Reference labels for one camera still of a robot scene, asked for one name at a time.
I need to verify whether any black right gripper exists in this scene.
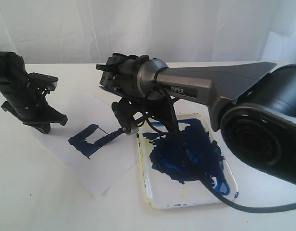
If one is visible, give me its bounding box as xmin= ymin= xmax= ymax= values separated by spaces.
xmin=128 ymin=96 xmax=179 ymax=134

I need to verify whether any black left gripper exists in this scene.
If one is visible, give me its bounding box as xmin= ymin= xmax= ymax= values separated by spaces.
xmin=0 ymin=84 xmax=68 ymax=134

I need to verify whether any white paper with square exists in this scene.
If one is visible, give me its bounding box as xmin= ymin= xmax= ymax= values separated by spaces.
xmin=30 ymin=95 xmax=138 ymax=195

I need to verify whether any black paintbrush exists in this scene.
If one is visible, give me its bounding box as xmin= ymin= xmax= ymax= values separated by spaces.
xmin=68 ymin=124 xmax=126 ymax=156

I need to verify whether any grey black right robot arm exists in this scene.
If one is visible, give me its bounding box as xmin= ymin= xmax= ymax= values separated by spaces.
xmin=96 ymin=53 xmax=296 ymax=185

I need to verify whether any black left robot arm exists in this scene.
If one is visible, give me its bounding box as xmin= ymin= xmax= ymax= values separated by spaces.
xmin=0 ymin=51 xmax=68 ymax=134

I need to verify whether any white paint tray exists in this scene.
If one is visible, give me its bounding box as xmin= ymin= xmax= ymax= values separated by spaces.
xmin=136 ymin=113 xmax=239 ymax=209

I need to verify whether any white backdrop curtain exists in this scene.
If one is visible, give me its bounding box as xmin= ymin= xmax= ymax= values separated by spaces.
xmin=0 ymin=0 xmax=296 ymax=64

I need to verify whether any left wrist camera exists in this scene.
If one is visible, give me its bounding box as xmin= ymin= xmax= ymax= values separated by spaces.
xmin=28 ymin=73 xmax=59 ymax=92

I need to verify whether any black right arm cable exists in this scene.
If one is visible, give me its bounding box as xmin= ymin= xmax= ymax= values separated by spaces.
xmin=96 ymin=55 xmax=296 ymax=214

